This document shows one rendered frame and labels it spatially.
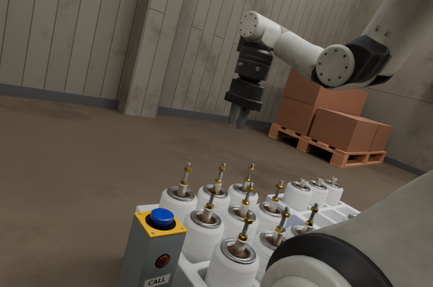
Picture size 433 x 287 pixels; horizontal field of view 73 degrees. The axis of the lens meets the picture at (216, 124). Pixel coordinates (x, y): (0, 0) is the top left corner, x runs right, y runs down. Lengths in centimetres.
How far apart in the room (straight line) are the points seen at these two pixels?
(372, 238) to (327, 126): 285
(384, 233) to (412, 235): 2
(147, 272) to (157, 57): 221
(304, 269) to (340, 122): 283
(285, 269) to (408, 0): 46
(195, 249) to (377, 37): 55
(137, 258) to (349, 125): 270
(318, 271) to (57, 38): 240
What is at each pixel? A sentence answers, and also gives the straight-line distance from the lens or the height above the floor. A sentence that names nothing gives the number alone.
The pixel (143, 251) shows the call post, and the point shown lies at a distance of 53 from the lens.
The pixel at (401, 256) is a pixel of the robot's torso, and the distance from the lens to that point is 31.
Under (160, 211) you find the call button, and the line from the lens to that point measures 54.
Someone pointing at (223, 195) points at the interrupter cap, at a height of 25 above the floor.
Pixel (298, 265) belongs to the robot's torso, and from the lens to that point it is 30.
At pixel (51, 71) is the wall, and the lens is 255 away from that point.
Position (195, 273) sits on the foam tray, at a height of 18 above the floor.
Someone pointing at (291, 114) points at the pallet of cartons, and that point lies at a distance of 331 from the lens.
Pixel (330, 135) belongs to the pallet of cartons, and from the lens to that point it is 313.
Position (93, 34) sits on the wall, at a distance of 258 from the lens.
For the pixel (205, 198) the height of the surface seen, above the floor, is 24.
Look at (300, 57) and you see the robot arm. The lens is 68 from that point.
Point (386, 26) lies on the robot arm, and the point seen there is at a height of 74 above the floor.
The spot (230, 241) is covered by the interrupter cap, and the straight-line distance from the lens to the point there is 67.
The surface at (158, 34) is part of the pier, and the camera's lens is 259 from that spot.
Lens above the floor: 59
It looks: 11 degrees down
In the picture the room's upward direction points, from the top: 16 degrees clockwise
